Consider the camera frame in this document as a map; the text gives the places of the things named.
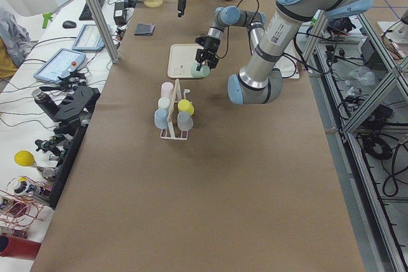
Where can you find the cream rabbit tray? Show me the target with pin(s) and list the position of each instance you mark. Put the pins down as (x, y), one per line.
(181, 58)

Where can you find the green plastic cup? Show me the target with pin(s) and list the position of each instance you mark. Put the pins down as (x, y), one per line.
(199, 71)

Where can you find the blue plastic cup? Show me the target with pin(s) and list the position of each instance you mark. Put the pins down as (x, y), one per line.
(160, 118)

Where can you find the white wire cup rack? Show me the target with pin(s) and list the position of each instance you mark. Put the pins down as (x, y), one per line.
(174, 130)

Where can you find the pink plastic cup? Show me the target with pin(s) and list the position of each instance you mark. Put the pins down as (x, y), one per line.
(167, 89)

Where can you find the teach pendant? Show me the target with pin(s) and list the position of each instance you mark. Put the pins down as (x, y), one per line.
(88, 39)
(60, 65)

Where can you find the yellow plastic cup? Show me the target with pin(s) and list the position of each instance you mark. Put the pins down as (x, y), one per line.
(185, 105)

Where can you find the grey plastic cup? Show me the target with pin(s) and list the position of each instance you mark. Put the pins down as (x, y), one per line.
(184, 121)

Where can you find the lower teach pendant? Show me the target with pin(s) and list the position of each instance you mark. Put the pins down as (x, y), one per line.
(60, 65)

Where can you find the grey folded cloth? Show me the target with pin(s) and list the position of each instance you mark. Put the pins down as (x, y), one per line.
(144, 29)

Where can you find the yellow ball toy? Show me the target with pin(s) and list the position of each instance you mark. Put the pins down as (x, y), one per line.
(24, 158)

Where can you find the cream plastic cup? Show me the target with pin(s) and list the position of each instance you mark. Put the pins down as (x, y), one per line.
(164, 103)

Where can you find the aluminium frame post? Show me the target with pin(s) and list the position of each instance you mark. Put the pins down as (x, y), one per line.
(103, 29)

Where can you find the upper teach pendant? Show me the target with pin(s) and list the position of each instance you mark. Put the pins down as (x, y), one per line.
(88, 39)

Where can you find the black computer mouse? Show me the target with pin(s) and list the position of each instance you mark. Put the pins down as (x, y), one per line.
(69, 24)

